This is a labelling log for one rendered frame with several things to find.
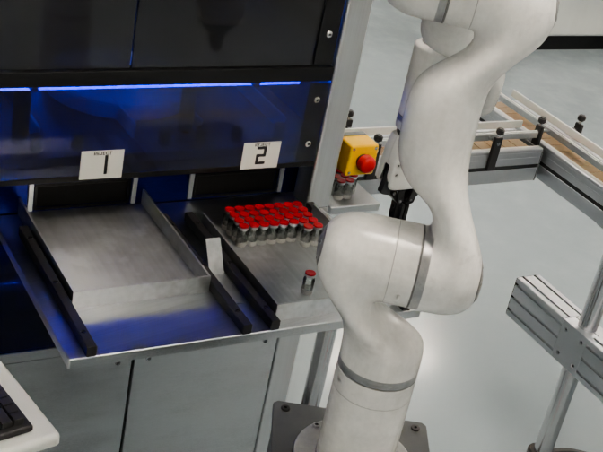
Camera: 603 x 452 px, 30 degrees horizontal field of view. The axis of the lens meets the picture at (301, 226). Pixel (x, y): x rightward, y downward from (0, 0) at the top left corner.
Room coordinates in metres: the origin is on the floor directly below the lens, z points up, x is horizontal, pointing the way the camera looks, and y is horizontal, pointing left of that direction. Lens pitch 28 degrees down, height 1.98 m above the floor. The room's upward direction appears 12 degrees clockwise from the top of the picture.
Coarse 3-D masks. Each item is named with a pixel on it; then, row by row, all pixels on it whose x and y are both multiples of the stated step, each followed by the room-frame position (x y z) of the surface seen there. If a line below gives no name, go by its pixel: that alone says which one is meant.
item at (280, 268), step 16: (208, 224) 1.97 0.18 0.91; (224, 240) 1.90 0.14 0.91; (240, 256) 1.91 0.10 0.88; (256, 256) 1.92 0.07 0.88; (272, 256) 1.93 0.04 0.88; (288, 256) 1.95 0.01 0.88; (304, 256) 1.96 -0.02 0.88; (256, 272) 1.86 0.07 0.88; (272, 272) 1.87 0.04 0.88; (288, 272) 1.89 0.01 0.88; (304, 272) 1.90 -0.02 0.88; (256, 288) 1.78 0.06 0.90; (272, 288) 1.82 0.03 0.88; (288, 288) 1.83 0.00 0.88; (320, 288) 1.85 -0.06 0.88; (272, 304) 1.72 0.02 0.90; (288, 304) 1.72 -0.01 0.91; (304, 304) 1.74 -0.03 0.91; (320, 304) 1.76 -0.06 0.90
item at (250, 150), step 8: (248, 144) 2.07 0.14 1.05; (256, 144) 2.08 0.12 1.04; (264, 144) 2.09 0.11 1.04; (272, 144) 2.10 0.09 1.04; (280, 144) 2.11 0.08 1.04; (248, 152) 2.07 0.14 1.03; (256, 152) 2.08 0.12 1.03; (272, 152) 2.11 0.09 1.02; (248, 160) 2.08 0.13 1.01; (264, 160) 2.10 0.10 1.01; (272, 160) 2.11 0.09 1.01; (240, 168) 2.07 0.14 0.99; (248, 168) 2.08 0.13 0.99; (256, 168) 2.09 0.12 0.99
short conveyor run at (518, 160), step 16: (352, 112) 2.48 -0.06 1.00; (352, 128) 2.45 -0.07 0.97; (368, 128) 2.47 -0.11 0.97; (384, 128) 2.50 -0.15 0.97; (480, 128) 2.66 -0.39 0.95; (496, 128) 2.69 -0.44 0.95; (512, 128) 2.76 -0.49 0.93; (384, 144) 2.42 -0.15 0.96; (480, 144) 2.61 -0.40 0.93; (496, 144) 2.57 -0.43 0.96; (512, 144) 2.66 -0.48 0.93; (528, 144) 2.71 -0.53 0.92; (480, 160) 2.56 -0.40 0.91; (496, 160) 2.57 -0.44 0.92; (512, 160) 2.62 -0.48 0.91; (528, 160) 2.64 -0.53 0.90; (368, 176) 2.37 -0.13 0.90; (480, 176) 2.57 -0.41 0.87; (496, 176) 2.60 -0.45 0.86; (512, 176) 2.63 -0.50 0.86; (528, 176) 2.65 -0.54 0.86; (368, 192) 2.39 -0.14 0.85
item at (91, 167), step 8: (88, 152) 1.89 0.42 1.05; (96, 152) 1.90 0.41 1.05; (104, 152) 1.90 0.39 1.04; (112, 152) 1.91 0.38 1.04; (120, 152) 1.92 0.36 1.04; (88, 160) 1.89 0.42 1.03; (96, 160) 1.90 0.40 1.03; (104, 160) 1.91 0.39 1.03; (112, 160) 1.91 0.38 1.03; (120, 160) 1.92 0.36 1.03; (80, 168) 1.88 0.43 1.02; (88, 168) 1.89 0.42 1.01; (96, 168) 1.90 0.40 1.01; (112, 168) 1.92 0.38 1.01; (120, 168) 1.92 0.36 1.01; (80, 176) 1.88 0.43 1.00; (88, 176) 1.89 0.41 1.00; (96, 176) 1.90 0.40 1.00; (104, 176) 1.91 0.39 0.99; (112, 176) 1.92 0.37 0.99; (120, 176) 1.93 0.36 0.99
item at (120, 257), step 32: (32, 224) 1.82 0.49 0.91; (64, 224) 1.89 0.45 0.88; (96, 224) 1.92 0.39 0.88; (128, 224) 1.94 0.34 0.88; (160, 224) 1.95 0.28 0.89; (64, 256) 1.77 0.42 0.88; (96, 256) 1.80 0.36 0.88; (128, 256) 1.82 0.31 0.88; (160, 256) 1.84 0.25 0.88; (192, 256) 1.82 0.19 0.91; (64, 288) 1.65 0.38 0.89; (96, 288) 1.64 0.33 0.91; (128, 288) 1.67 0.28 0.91; (160, 288) 1.70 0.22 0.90; (192, 288) 1.74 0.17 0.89
